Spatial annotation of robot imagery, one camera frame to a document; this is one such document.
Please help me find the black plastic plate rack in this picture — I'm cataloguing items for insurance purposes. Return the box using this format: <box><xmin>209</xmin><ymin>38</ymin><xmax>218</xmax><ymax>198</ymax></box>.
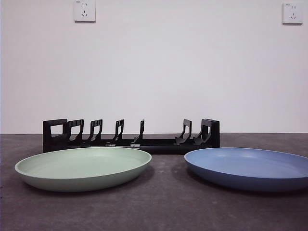
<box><xmin>42</xmin><ymin>118</ymin><xmax>221</xmax><ymax>155</ymax></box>

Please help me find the white wall socket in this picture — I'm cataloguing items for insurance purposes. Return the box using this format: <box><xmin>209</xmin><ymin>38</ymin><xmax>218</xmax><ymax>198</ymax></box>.
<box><xmin>282</xmin><ymin>2</ymin><xmax>304</xmax><ymax>25</ymax></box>
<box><xmin>74</xmin><ymin>0</ymin><xmax>96</xmax><ymax>24</ymax></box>

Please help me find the pale blue round plate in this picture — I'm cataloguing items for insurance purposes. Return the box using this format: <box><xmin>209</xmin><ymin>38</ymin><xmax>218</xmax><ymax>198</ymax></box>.
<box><xmin>184</xmin><ymin>147</ymin><xmax>308</xmax><ymax>193</ymax></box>

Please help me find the pale green round plate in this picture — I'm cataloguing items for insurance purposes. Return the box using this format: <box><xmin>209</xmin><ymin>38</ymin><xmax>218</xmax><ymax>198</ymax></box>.
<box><xmin>14</xmin><ymin>146</ymin><xmax>153</xmax><ymax>193</ymax></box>

